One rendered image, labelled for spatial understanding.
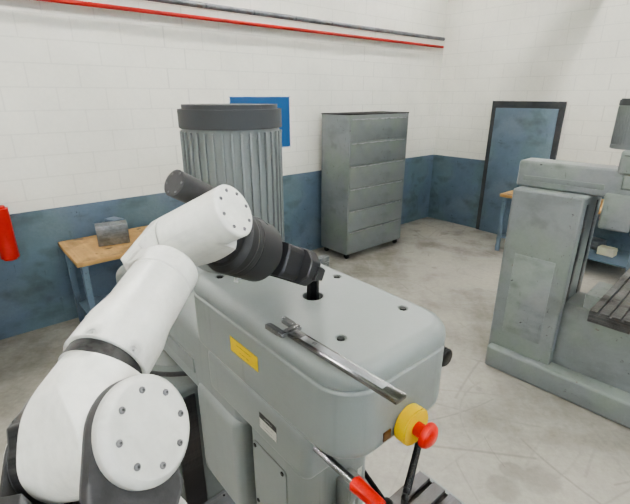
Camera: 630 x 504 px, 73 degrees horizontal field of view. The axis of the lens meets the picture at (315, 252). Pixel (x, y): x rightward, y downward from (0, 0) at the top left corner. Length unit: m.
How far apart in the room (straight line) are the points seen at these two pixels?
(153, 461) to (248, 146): 0.59
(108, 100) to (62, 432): 4.64
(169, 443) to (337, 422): 0.32
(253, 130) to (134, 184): 4.26
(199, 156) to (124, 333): 0.50
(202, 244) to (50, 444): 0.25
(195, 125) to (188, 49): 4.44
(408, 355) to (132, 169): 4.55
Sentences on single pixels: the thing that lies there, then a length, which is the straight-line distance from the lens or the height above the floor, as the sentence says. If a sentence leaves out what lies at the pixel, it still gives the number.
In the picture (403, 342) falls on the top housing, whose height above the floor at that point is 1.89.
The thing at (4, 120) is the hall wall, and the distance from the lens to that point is 4.75.
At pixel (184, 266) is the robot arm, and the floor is 2.06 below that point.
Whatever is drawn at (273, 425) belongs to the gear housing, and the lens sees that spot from 0.79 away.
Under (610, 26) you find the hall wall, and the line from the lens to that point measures 7.34.
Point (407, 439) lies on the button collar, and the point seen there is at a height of 1.75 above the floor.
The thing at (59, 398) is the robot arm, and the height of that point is 2.03.
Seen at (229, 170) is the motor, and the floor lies 2.10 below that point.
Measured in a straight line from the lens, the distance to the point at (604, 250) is 6.82.
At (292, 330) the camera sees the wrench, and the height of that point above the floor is 1.90.
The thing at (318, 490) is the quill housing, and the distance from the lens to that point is 0.90.
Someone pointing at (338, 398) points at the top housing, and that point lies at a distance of 0.60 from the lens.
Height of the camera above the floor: 2.23
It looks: 20 degrees down
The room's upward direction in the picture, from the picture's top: straight up
